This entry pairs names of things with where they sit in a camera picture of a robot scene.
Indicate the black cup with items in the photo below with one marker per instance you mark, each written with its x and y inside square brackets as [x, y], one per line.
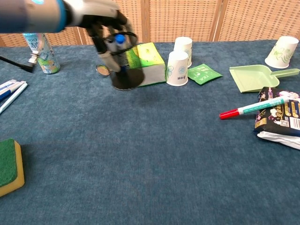
[127, 78]

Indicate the black snack package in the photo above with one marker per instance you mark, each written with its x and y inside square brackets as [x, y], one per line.
[276, 122]

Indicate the woven bamboo folding screen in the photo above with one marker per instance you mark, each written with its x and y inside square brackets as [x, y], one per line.
[187, 18]

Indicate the light blue toothbrush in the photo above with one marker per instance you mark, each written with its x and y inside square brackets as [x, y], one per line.
[14, 96]

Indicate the blue white toothpaste tube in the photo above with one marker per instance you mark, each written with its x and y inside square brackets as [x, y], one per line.
[8, 86]

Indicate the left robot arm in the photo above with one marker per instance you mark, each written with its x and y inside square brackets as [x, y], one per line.
[28, 16]

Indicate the metal spoon with gold bowl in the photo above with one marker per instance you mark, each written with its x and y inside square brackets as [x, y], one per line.
[103, 70]

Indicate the leaf print paper cup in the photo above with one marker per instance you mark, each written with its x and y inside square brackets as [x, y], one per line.
[281, 54]

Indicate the green tea sachet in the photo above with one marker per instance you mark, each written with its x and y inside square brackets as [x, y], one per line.
[204, 73]

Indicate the green tissue pack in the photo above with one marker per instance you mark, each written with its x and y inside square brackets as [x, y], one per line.
[152, 63]

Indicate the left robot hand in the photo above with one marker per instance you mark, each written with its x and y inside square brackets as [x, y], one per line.
[93, 11]

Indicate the light blue beverage can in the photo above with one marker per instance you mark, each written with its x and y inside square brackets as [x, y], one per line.
[47, 58]

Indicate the blue table cloth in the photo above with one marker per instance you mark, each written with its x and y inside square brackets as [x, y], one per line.
[140, 152]

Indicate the light green dustpan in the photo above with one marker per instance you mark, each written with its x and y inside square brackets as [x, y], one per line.
[250, 78]

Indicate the white paper cup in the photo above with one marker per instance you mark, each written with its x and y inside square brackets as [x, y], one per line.
[184, 45]
[177, 70]

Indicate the red and teal marker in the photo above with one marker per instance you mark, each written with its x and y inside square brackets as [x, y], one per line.
[257, 106]

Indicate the green yellow sponge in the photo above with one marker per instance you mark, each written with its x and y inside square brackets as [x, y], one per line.
[8, 161]

